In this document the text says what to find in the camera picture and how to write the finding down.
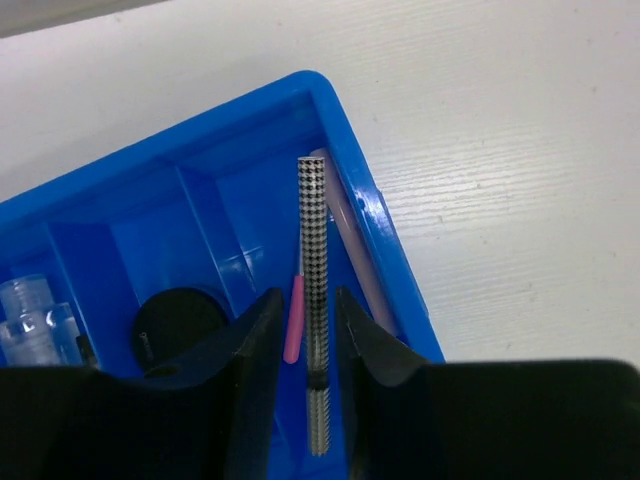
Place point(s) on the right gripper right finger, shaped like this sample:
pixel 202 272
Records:
pixel 405 417

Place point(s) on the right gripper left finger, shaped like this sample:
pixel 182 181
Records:
pixel 207 415

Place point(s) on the black round jar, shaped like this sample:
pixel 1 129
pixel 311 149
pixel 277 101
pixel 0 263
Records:
pixel 179 326

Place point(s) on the pink small brush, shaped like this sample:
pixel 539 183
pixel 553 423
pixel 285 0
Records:
pixel 295 323

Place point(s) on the light pink tube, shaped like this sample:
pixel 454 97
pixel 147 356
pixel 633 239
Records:
pixel 355 245

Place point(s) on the clear bottle clear cap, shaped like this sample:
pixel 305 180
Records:
pixel 37 330

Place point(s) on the houndstooth pattern pencil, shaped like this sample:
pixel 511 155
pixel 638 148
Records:
pixel 314 243

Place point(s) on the blue divided plastic tray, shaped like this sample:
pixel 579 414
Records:
pixel 214 202

